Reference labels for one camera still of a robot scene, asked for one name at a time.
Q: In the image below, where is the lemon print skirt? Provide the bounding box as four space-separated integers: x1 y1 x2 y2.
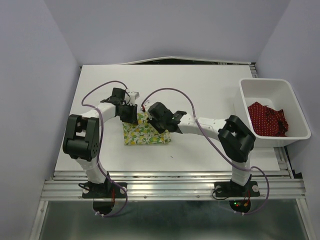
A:
122 113 172 146

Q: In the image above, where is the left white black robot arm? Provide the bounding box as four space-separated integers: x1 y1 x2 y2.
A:
62 87 140 199

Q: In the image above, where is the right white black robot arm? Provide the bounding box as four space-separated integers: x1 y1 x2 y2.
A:
142 101 256 198

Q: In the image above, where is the red polka dot skirt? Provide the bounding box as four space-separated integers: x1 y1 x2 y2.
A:
247 102 289 137

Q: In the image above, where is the white plastic bin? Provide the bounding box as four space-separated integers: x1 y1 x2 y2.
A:
233 78 311 147

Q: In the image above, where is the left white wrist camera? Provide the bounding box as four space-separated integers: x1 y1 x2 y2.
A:
124 91 140 106

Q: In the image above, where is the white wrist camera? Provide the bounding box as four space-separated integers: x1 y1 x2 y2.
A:
124 91 140 106
141 100 151 113

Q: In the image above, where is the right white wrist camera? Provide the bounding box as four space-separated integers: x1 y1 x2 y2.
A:
141 100 151 113

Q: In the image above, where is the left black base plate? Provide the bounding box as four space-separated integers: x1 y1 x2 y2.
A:
78 181 126 199

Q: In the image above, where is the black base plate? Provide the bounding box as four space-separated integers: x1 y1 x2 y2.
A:
214 180 260 198
78 181 126 199

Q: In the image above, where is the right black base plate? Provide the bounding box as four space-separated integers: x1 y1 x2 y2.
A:
214 180 260 198

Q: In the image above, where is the aluminium frame rail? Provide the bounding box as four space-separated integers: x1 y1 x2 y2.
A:
29 168 317 240

